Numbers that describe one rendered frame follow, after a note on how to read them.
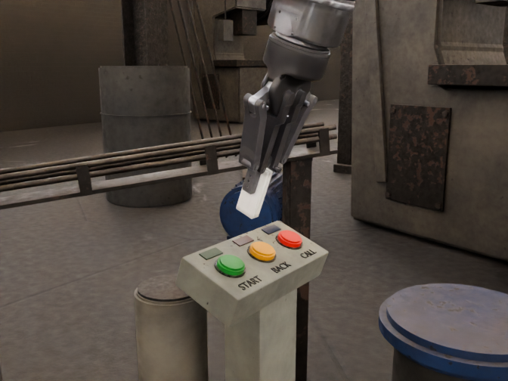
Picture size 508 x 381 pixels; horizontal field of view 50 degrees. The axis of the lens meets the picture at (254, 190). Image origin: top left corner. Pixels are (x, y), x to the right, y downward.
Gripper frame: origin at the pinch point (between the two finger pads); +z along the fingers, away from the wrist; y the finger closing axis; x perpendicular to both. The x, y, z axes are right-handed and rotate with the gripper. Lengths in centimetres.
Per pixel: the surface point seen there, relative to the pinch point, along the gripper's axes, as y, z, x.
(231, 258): -0.5, 11.5, -0.4
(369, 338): -98, 77, -1
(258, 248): -6.7, 11.5, -0.2
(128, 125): -162, 94, -202
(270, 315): -5.0, 19.1, 6.2
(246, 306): 1.9, 14.8, 5.6
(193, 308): -2.8, 25.5, -5.9
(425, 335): -29.9, 22.2, 23.1
